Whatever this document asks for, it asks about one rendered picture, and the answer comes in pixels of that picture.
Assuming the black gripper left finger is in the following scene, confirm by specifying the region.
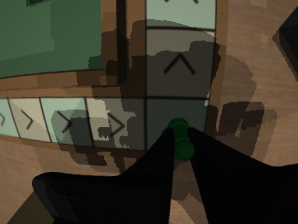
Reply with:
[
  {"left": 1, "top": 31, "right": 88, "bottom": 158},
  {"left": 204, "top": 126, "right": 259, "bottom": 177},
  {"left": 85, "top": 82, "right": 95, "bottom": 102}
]
[{"left": 32, "top": 128, "right": 174, "bottom": 224}]

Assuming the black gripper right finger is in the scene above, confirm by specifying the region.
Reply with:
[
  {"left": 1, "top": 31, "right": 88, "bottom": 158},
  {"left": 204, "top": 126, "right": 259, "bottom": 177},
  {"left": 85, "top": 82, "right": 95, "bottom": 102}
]
[{"left": 188, "top": 127, "right": 298, "bottom": 224}]

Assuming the dark green game pawn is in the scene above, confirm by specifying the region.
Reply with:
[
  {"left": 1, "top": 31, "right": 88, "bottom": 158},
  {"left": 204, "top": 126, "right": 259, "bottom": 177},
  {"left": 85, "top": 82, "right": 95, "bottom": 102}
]
[{"left": 168, "top": 119, "right": 196, "bottom": 161}]

